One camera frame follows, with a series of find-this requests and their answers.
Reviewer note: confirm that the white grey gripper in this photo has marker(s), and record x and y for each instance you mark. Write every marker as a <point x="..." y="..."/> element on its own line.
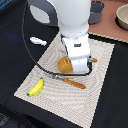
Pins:
<point x="78" y="51"/>

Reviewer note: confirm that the golden bread loaf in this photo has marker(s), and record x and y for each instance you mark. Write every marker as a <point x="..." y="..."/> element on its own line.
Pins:
<point x="65" y="65"/>

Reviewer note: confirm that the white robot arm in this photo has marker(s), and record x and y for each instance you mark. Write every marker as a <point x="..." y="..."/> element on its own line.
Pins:
<point x="71" y="16"/>

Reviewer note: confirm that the beige woven placemat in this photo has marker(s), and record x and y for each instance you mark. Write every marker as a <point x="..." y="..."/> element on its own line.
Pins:
<point x="66" y="101"/>

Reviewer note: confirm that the yellow banana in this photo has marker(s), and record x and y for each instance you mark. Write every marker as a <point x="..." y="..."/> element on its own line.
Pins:
<point x="37" y="88"/>

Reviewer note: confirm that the large grey pot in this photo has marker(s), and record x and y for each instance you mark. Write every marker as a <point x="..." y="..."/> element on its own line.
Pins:
<point x="96" y="11"/>

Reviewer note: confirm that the pink wooden board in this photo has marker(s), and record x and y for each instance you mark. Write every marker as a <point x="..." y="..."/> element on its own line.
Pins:
<point x="107" y="26"/>

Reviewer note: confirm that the white toy fish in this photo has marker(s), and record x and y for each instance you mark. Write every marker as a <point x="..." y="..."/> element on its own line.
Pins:
<point x="36" y="40"/>

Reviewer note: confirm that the beige bowl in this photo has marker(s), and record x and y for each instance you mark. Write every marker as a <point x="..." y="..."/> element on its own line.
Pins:
<point x="122" y="15"/>

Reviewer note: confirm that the fork with wooden handle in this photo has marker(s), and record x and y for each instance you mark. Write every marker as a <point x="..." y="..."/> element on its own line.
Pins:
<point x="68" y="81"/>

